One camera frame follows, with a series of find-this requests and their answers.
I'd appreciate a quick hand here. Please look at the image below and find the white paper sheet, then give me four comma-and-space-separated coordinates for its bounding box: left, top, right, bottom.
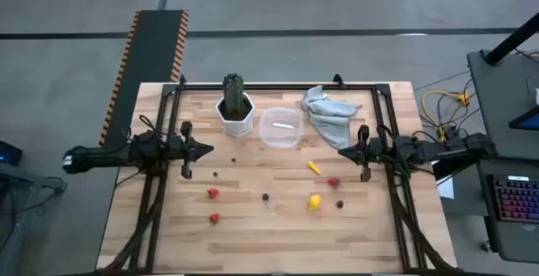
436, 174, 456, 200

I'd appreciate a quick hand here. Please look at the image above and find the black blue-lit device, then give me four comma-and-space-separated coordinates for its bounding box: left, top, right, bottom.
0, 140, 24, 167

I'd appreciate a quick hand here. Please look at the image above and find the black aluminium table frame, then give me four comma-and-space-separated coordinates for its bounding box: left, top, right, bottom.
99, 73, 462, 276

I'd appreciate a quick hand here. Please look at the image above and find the grey desk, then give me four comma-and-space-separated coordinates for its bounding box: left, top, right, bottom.
466, 50, 539, 264

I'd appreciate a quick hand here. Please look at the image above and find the clear plastic tupperware container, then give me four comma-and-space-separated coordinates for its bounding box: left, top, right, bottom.
258, 106, 305, 149

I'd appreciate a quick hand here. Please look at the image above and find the green cactus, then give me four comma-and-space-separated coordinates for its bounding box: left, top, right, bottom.
221, 72, 246, 116

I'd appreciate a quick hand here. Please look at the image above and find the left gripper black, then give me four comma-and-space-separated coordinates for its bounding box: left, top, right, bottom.
168, 120, 215, 180

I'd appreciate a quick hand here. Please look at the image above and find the keyboard with red backlight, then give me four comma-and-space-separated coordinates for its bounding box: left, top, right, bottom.
486, 173, 539, 225

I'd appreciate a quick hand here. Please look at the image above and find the grey metal stand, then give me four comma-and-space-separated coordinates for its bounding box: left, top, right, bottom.
0, 162, 68, 276

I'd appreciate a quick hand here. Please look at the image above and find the black pole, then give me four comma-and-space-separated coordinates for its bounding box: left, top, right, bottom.
483, 13, 539, 66

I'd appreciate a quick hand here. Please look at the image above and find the grey cloth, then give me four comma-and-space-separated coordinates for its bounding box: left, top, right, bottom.
300, 84, 362, 151

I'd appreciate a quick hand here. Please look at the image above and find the yellow cable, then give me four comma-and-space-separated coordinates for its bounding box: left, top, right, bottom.
421, 89, 472, 142

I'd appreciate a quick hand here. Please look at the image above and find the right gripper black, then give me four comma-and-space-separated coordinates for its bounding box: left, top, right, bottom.
338, 125, 395, 183

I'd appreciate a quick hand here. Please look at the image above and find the black hazard-striped floor mat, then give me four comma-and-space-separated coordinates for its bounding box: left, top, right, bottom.
99, 9, 189, 149

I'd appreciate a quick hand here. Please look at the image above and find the white hexagonal plant pot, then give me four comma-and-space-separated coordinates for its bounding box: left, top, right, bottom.
215, 93, 256, 137

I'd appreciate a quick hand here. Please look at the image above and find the black stand base bar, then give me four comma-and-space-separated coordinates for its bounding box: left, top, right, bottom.
432, 153, 481, 181

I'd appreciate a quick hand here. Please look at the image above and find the tablet with blue screen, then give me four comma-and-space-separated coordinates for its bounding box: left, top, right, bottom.
508, 106, 539, 132

